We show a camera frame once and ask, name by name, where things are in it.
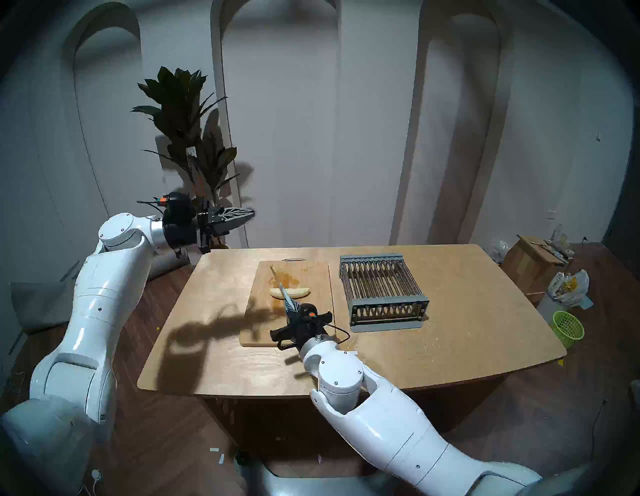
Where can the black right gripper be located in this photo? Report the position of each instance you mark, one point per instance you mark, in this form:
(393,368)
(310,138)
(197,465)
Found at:
(305,327)

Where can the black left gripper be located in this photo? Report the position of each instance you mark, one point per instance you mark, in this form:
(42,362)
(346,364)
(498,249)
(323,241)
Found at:
(182,225)

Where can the peeled banana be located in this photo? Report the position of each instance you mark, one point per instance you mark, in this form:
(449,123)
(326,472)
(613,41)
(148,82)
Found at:
(301,292)

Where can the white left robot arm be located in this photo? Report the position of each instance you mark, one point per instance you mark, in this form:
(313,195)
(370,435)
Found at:
(100,300)

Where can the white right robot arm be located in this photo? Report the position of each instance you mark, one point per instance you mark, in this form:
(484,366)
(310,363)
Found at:
(390,430)

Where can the wooden cutting board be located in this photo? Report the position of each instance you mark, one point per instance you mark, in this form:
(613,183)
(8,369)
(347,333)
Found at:
(317,280)

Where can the white plant tag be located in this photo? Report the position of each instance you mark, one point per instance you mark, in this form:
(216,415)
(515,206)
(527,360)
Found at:
(191,153)

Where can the grey metal dish rack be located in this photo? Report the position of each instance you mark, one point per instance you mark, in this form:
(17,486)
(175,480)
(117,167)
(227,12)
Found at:
(380,280)

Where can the tall potted green plant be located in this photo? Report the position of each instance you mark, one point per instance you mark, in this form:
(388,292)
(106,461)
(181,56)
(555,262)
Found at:
(180,115)

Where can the black base knob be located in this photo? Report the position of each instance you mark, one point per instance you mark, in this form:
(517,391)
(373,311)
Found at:
(243,458)

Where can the rolled grey mat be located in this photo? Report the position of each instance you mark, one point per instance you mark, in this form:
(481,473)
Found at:
(40,306)

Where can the clear crumpled plastic bag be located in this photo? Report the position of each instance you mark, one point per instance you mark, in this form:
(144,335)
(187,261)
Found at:
(499,250)

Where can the cardboard box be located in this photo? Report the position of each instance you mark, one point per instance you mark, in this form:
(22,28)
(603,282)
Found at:
(525,265)

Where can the white waste bin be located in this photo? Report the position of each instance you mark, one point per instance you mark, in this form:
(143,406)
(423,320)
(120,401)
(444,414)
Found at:
(546,309)

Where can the white floor plug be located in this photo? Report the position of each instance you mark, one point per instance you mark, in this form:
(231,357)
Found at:
(96,475)

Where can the clear plastic bottle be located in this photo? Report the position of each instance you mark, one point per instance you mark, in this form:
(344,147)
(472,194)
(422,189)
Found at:
(558,232)

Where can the green plastic basket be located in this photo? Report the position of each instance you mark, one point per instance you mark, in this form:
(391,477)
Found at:
(567,330)

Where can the crumpled snack bag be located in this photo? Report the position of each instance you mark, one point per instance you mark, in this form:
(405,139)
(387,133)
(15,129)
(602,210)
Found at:
(562,246)

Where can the white plastic bag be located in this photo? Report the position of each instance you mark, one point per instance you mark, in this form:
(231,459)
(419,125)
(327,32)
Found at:
(570,287)

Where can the blue paper scrap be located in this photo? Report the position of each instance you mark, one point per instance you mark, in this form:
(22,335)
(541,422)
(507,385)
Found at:
(587,302)

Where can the white wall vent panel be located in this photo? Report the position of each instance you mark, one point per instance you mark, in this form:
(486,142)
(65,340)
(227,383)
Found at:
(70,270)

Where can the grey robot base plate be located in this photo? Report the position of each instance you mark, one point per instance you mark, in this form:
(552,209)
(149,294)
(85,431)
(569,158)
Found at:
(280,482)

